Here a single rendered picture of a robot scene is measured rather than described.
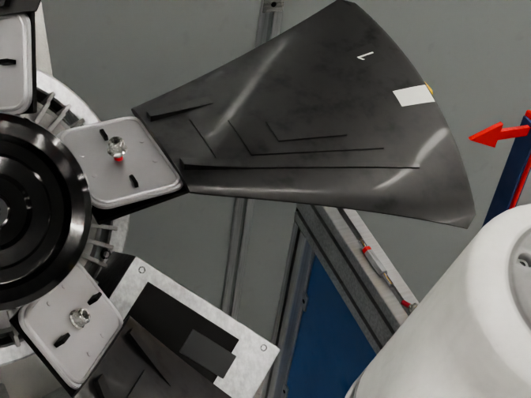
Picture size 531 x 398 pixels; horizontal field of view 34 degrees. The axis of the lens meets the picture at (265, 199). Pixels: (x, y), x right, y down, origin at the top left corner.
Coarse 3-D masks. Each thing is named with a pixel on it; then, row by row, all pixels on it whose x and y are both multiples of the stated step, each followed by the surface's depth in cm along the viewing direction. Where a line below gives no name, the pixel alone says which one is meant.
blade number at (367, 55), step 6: (360, 48) 71; (366, 48) 71; (372, 48) 71; (348, 54) 71; (354, 54) 71; (360, 54) 71; (366, 54) 71; (372, 54) 71; (378, 54) 71; (354, 60) 70; (360, 60) 70; (366, 60) 70; (372, 60) 71; (378, 60) 71; (384, 60) 71; (360, 66) 70
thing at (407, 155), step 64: (256, 64) 69; (320, 64) 70; (384, 64) 71; (192, 128) 63; (256, 128) 63; (320, 128) 64; (384, 128) 66; (448, 128) 69; (192, 192) 58; (256, 192) 60; (320, 192) 61; (384, 192) 63; (448, 192) 65
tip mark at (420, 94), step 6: (396, 90) 69; (402, 90) 69; (408, 90) 70; (414, 90) 70; (420, 90) 70; (426, 90) 70; (396, 96) 69; (402, 96) 69; (408, 96) 69; (414, 96) 69; (420, 96) 70; (426, 96) 70; (402, 102) 69; (408, 102) 69; (414, 102) 69; (420, 102) 69; (426, 102) 69
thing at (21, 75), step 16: (16, 16) 56; (0, 32) 56; (16, 32) 56; (0, 48) 56; (16, 48) 56; (16, 64) 56; (0, 80) 56; (16, 80) 56; (0, 96) 57; (16, 96) 56; (16, 112) 56
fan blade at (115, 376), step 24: (120, 336) 62; (144, 336) 64; (120, 360) 60; (144, 360) 63; (168, 360) 65; (96, 384) 57; (120, 384) 59; (144, 384) 61; (168, 384) 63; (192, 384) 66
